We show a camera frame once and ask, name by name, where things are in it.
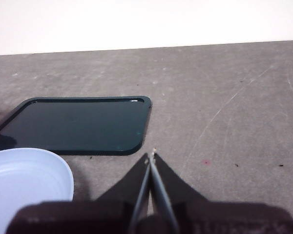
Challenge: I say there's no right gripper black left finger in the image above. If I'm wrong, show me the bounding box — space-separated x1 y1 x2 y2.
6 153 151 234

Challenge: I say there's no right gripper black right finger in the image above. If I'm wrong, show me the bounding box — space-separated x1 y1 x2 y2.
150 153 293 234

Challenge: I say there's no blue round plate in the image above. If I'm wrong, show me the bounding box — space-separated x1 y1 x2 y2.
0 147 75 234

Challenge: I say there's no black rectangular tray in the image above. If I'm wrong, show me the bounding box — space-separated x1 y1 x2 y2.
0 96 152 156

